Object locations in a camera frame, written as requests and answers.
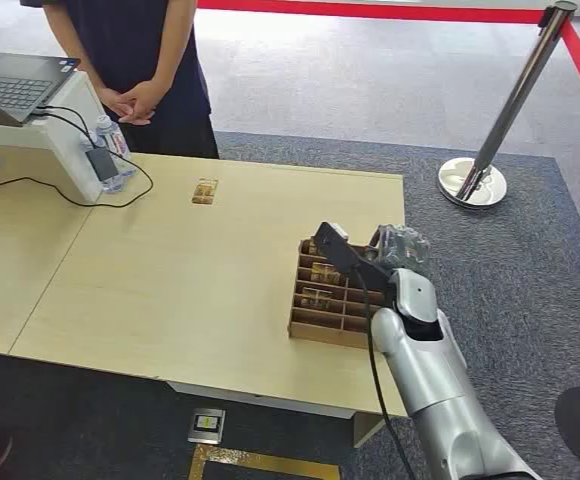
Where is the person's right hand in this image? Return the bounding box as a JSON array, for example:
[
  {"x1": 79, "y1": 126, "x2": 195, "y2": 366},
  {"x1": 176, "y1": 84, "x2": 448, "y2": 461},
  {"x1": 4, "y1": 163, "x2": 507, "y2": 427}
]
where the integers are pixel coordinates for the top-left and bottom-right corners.
[{"x1": 97, "y1": 86, "x2": 137, "y2": 121}]

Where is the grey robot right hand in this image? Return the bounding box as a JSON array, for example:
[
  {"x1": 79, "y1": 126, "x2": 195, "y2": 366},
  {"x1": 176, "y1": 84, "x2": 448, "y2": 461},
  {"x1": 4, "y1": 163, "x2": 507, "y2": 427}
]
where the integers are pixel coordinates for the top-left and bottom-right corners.
[{"x1": 368, "y1": 223, "x2": 432, "y2": 278}]

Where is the person's left hand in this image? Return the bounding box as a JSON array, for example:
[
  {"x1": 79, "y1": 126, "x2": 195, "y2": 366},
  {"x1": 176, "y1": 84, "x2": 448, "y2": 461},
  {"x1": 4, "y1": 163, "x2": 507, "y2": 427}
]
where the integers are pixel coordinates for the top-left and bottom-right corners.
[{"x1": 117, "y1": 79, "x2": 165, "y2": 127}]

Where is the person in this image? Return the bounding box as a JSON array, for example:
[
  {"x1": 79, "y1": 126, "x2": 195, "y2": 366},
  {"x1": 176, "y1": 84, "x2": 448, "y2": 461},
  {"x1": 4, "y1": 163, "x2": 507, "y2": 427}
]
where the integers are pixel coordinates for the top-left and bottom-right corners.
[{"x1": 20, "y1": 0, "x2": 220, "y2": 160}]

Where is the clear water bottle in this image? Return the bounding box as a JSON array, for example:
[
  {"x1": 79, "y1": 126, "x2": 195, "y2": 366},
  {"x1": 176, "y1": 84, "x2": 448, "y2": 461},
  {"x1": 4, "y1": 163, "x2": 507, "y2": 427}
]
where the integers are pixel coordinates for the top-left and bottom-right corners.
[
  {"x1": 95, "y1": 115, "x2": 137, "y2": 180},
  {"x1": 79, "y1": 131, "x2": 126, "y2": 195}
]

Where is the grey flat adapter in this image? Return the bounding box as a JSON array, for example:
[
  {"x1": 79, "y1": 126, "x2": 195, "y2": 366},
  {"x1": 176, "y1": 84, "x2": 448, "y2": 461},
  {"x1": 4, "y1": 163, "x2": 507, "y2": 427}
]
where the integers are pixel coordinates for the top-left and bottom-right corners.
[{"x1": 85, "y1": 146, "x2": 120, "y2": 183}]

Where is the white laptop stand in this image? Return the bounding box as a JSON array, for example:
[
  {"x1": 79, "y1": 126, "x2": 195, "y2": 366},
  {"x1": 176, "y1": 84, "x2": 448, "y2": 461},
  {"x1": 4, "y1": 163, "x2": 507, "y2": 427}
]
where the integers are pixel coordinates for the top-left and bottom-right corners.
[{"x1": 0, "y1": 70, "x2": 107, "y2": 205}]

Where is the chrome stanchion base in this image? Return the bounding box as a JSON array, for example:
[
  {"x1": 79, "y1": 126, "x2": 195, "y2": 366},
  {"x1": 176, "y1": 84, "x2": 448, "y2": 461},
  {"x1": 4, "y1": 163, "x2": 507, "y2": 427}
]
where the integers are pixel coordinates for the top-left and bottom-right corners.
[{"x1": 437, "y1": 156, "x2": 508, "y2": 211}]

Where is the wooden compartment box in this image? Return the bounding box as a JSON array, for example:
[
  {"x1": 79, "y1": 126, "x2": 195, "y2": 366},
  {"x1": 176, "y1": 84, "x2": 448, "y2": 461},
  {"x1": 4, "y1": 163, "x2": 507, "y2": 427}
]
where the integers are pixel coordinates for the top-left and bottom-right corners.
[{"x1": 288, "y1": 237, "x2": 388, "y2": 350}]

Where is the grey laptop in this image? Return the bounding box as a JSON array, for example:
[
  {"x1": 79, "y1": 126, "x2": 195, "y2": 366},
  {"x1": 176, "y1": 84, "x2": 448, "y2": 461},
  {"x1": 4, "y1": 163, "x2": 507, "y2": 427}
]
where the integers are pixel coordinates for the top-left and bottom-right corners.
[{"x1": 0, "y1": 49, "x2": 81, "y2": 125}]

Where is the metal floor socket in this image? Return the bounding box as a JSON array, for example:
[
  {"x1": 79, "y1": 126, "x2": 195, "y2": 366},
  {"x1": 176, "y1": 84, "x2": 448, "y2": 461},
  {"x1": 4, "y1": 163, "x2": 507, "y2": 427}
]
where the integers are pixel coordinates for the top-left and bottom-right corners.
[{"x1": 187, "y1": 407, "x2": 227, "y2": 446}]

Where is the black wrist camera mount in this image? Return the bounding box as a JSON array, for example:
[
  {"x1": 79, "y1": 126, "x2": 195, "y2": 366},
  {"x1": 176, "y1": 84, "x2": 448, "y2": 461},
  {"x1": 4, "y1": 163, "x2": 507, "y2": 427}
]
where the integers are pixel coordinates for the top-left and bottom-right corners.
[{"x1": 313, "y1": 221, "x2": 395, "y2": 294}]

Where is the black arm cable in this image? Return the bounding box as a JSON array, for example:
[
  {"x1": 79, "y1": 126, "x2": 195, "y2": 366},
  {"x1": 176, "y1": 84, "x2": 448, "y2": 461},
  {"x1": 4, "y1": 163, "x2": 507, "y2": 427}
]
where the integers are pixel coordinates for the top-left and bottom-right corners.
[{"x1": 352, "y1": 264, "x2": 417, "y2": 480}]

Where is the chrome stanchion post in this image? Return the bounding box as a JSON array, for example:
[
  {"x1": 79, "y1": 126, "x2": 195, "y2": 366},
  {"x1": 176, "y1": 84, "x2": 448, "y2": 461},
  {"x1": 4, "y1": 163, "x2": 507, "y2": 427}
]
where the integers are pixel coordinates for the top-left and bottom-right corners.
[{"x1": 455, "y1": 0, "x2": 579, "y2": 202}]

